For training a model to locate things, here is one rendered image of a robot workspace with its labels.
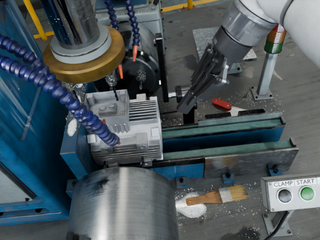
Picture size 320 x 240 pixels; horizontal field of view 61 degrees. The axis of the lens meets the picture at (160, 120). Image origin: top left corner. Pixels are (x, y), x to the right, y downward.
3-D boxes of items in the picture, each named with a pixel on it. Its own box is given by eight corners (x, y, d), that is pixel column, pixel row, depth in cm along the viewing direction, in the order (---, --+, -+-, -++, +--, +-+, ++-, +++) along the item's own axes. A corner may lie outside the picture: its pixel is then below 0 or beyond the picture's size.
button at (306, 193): (298, 199, 62) (302, 201, 61) (297, 186, 63) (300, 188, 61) (312, 198, 62) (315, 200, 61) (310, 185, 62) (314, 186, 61)
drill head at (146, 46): (100, 124, 101) (77, 71, 82) (107, 55, 127) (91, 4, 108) (167, 116, 100) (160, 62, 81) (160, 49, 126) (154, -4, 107)
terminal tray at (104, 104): (88, 136, 77) (80, 121, 72) (93, 109, 84) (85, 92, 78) (130, 133, 77) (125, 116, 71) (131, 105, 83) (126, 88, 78)
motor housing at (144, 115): (101, 175, 86) (83, 141, 72) (106, 128, 98) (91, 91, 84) (164, 170, 85) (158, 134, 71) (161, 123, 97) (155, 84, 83)
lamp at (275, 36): (269, 44, 95) (272, 33, 92) (264, 34, 99) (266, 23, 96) (286, 42, 95) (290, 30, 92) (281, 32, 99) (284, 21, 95)
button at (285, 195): (276, 201, 63) (279, 204, 61) (275, 188, 63) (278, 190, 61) (289, 200, 63) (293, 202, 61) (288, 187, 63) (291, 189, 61)
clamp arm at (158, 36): (161, 103, 93) (153, 39, 74) (161, 97, 95) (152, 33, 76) (172, 102, 93) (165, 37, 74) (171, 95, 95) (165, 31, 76)
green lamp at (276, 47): (267, 54, 99) (269, 44, 95) (262, 45, 103) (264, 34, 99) (284, 52, 99) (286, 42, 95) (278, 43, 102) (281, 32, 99)
